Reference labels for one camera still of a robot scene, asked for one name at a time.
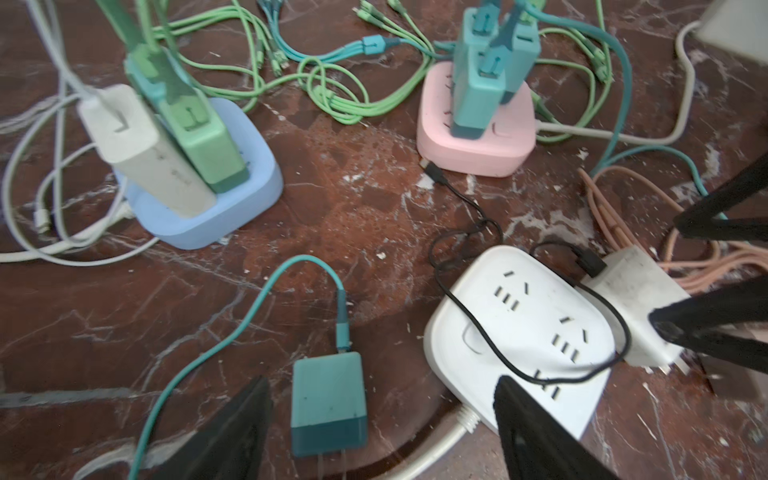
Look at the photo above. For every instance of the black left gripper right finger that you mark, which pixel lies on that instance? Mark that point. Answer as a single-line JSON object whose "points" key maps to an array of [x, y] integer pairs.
{"points": [[534, 444]]}

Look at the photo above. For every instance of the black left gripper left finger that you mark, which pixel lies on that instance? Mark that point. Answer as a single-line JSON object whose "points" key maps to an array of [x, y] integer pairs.
{"points": [[231, 444]]}

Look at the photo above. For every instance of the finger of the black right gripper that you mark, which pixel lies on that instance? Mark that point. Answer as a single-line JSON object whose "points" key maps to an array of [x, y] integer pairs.
{"points": [[702, 220], [701, 324]]}

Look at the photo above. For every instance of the teal charger plug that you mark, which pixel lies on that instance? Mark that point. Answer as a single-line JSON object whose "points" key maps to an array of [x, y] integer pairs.
{"points": [[328, 405]]}

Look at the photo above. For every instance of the white power strip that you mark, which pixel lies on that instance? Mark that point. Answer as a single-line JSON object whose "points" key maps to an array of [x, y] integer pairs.
{"points": [[508, 303]]}

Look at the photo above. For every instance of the cream white charger plug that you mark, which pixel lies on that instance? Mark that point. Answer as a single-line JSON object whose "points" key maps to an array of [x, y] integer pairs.
{"points": [[128, 137]]}

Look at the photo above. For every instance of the light green charger plug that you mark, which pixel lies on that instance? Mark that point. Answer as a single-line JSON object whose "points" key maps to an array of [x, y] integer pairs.
{"points": [[190, 118]]}

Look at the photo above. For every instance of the pink power strip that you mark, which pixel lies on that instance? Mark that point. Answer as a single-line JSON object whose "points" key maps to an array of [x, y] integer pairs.
{"points": [[503, 147]]}

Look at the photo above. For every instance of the blue power strip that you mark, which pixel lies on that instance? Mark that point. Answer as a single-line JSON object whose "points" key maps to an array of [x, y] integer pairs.
{"points": [[233, 209]]}

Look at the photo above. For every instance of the teal chargers on pink strip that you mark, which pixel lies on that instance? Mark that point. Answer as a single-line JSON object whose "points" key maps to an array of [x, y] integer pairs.
{"points": [[494, 54]]}

